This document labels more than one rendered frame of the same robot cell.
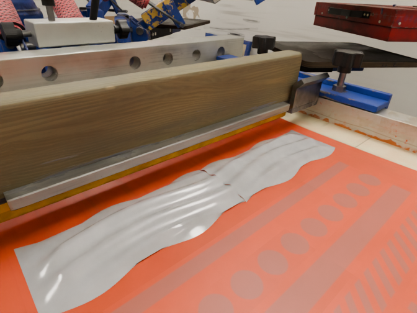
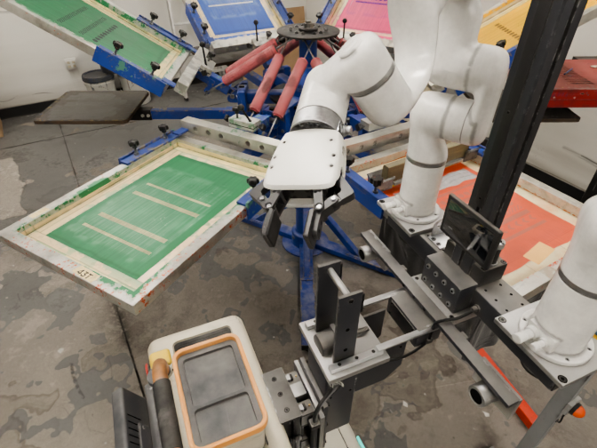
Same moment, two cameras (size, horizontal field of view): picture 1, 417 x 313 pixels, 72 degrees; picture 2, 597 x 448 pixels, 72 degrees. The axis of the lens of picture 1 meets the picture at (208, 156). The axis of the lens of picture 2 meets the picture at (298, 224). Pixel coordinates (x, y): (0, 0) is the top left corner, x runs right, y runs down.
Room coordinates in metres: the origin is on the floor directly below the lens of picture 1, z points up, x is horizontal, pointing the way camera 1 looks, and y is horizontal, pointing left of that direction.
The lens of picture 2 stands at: (-1.13, 0.21, 1.78)
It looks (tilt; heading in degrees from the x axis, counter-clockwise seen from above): 38 degrees down; 13
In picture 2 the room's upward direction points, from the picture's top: straight up
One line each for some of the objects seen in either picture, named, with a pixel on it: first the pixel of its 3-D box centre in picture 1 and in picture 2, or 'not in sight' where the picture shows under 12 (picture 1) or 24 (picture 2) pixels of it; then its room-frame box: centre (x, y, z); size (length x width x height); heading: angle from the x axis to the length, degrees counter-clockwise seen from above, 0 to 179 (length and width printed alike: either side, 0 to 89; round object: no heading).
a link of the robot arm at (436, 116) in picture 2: not in sight; (436, 128); (-0.20, 0.09, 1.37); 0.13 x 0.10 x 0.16; 66
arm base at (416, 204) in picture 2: not in sight; (415, 186); (-0.21, 0.11, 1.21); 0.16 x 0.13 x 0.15; 125
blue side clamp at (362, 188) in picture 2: not in sight; (360, 188); (0.13, 0.26, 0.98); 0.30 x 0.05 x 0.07; 43
